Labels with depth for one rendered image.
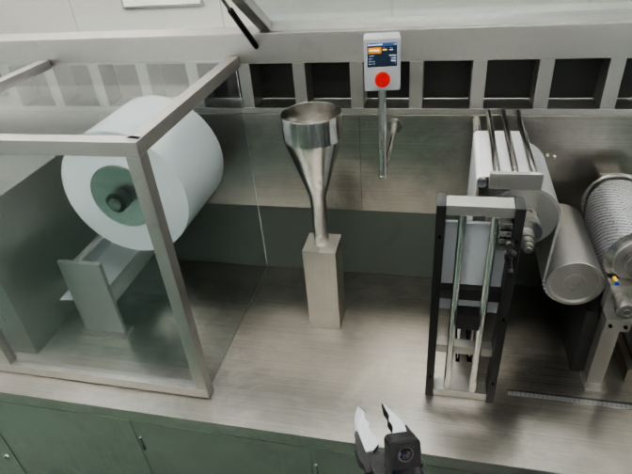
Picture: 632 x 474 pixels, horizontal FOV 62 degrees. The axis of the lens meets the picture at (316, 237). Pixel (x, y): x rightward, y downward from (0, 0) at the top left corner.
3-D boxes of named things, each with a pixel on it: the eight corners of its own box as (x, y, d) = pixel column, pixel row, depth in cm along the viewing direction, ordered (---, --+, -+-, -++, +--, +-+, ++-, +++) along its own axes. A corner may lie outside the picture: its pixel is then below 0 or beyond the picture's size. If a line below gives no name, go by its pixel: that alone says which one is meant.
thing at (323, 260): (299, 332, 150) (276, 149, 118) (310, 300, 161) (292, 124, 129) (347, 337, 147) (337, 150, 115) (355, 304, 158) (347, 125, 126)
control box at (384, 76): (364, 94, 102) (363, 41, 96) (364, 84, 107) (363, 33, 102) (401, 92, 101) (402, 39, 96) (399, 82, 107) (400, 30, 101)
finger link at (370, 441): (339, 430, 88) (362, 478, 81) (342, 406, 85) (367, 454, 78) (356, 425, 89) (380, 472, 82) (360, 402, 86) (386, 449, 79)
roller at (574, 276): (542, 302, 121) (550, 260, 114) (529, 240, 142) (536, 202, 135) (598, 307, 118) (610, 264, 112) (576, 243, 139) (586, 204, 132)
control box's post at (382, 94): (378, 177, 116) (377, 88, 104) (379, 174, 117) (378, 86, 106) (386, 178, 115) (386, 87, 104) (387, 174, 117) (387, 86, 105)
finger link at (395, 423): (378, 422, 90) (386, 471, 82) (382, 399, 87) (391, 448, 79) (396, 422, 90) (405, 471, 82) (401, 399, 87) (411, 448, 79)
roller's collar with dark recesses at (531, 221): (507, 245, 109) (511, 219, 105) (504, 229, 114) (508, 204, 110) (539, 247, 107) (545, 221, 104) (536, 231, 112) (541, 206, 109)
